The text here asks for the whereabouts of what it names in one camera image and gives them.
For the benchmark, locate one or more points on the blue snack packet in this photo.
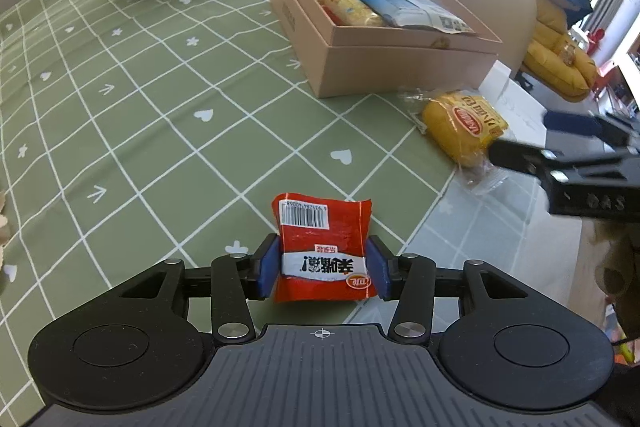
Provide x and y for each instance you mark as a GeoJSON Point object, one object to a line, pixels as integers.
{"type": "Point", "coordinates": [400, 9]}

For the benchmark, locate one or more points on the red white-banded snack packet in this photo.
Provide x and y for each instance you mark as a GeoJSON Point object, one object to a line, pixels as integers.
{"type": "Point", "coordinates": [320, 247]}

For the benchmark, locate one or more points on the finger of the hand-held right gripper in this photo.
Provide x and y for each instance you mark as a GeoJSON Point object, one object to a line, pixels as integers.
{"type": "Point", "coordinates": [570, 122]}
{"type": "Point", "coordinates": [515, 157]}

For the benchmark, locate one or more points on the yellow sofa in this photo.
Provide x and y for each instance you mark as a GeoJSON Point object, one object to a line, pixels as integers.
{"type": "Point", "coordinates": [560, 57]}

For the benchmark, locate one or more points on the green checked tablecloth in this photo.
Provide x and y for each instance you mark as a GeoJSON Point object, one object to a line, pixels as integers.
{"type": "Point", "coordinates": [150, 107]}

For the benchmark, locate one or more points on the beige scalloped cloth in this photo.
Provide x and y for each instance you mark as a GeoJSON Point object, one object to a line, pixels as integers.
{"type": "Point", "coordinates": [3, 227]}

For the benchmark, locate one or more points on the yellow cake packet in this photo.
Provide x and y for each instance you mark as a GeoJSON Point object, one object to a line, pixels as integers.
{"type": "Point", "coordinates": [460, 132]}

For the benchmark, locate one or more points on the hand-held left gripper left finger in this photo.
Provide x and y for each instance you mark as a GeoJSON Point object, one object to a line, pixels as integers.
{"type": "Point", "coordinates": [265, 272]}

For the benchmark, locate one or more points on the pink cardboard box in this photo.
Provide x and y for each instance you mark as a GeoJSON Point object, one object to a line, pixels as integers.
{"type": "Point", "coordinates": [400, 67]}

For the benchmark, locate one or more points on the cream wafer packet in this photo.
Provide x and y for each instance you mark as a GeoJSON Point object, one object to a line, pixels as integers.
{"type": "Point", "coordinates": [350, 9]}

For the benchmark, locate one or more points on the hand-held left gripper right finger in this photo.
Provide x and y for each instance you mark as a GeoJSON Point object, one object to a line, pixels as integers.
{"type": "Point", "coordinates": [378, 272]}

